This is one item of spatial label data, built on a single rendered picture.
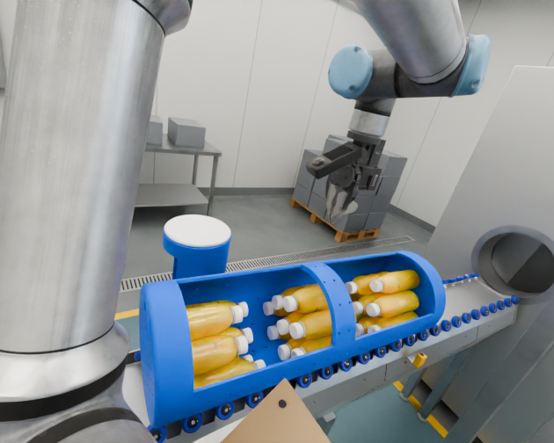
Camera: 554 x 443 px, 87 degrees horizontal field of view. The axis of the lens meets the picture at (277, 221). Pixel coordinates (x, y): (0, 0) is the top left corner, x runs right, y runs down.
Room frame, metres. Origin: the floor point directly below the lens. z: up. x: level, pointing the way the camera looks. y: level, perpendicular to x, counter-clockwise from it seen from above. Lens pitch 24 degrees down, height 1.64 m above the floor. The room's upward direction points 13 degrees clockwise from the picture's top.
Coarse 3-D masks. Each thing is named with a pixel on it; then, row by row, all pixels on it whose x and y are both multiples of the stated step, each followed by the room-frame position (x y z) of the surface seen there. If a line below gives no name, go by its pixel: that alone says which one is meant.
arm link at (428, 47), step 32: (352, 0) 0.32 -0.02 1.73; (384, 0) 0.29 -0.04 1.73; (416, 0) 0.31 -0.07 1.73; (448, 0) 0.34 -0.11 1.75; (384, 32) 0.34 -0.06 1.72; (416, 32) 0.34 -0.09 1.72; (448, 32) 0.37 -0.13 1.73; (416, 64) 0.40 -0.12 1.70; (448, 64) 0.42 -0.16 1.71; (480, 64) 0.44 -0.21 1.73; (416, 96) 0.50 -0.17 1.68; (448, 96) 0.48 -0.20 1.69
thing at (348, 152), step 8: (344, 144) 0.65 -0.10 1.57; (352, 144) 0.64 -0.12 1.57; (328, 152) 0.63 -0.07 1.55; (336, 152) 0.62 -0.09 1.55; (344, 152) 0.62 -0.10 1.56; (352, 152) 0.61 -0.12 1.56; (360, 152) 0.62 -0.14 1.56; (312, 160) 0.61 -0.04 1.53; (320, 160) 0.59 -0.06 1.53; (328, 160) 0.60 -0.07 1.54; (336, 160) 0.59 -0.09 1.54; (344, 160) 0.60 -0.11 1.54; (352, 160) 0.61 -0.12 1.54; (312, 168) 0.59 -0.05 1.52; (320, 168) 0.58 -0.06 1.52; (328, 168) 0.59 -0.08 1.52; (336, 168) 0.60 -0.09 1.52; (320, 176) 0.58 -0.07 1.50
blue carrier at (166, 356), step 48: (144, 288) 0.47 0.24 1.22; (192, 288) 0.60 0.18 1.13; (240, 288) 0.68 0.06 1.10; (336, 288) 0.62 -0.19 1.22; (432, 288) 0.79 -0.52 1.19; (144, 336) 0.44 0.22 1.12; (336, 336) 0.54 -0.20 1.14; (384, 336) 0.63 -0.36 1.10; (144, 384) 0.42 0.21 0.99; (192, 384) 0.35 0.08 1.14; (240, 384) 0.39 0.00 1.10
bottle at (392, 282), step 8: (392, 272) 0.85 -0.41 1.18; (400, 272) 0.86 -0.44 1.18; (408, 272) 0.87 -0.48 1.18; (416, 272) 0.89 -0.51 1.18; (384, 280) 0.80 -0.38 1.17; (392, 280) 0.81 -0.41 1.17; (400, 280) 0.82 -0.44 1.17; (408, 280) 0.84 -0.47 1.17; (416, 280) 0.86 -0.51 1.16; (384, 288) 0.79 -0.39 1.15; (392, 288) 0.80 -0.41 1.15; (400, 288) 0.82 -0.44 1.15; (408, 288) 0.84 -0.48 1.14
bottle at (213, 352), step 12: (216, 336) 0.47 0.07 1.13; (228, 336) 0.48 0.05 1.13; (192, 348) 0.42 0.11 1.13; (204, 348) 0.43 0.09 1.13; (216, 348) 0.44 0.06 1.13; (228, 348) 0.45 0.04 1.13; (240, 348) 0.47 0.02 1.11; (204, 360) 0.41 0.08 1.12; (216, 360) 0.42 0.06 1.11; (228, 360) 0.44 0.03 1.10; (204, 372) 0.41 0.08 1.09
